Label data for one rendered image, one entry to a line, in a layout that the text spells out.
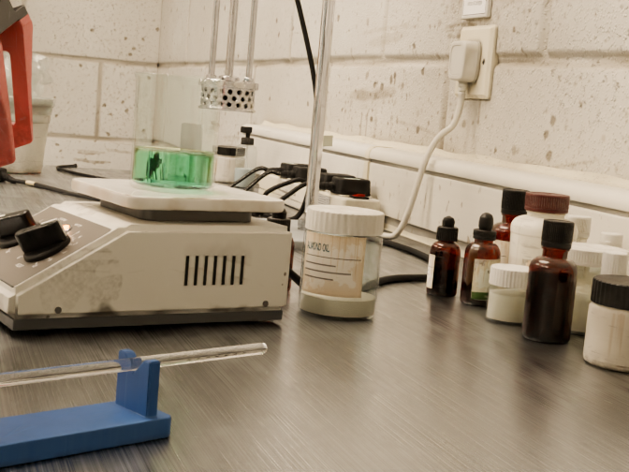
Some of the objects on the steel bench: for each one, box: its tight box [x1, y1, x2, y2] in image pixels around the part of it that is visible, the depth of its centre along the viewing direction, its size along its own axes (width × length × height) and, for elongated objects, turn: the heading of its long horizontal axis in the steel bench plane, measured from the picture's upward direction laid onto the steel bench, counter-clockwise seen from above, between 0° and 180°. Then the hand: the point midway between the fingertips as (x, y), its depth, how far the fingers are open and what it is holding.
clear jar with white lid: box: [298, 205, 385, 321], centre depth 83 cm, size 6×6×8 cm
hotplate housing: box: [0, 199, 292, 332], centre depth 77 cm, size 22×13×8 cm
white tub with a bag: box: [1, 52, 55, 174], centre depth 181 cm, size 14×14×21 cm
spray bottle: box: [233, 126, 257, 188], centre depth 191 cm, size 4×4×11 cm
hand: (8, 142), depth 68 cm, fingers open, 3 cm apart
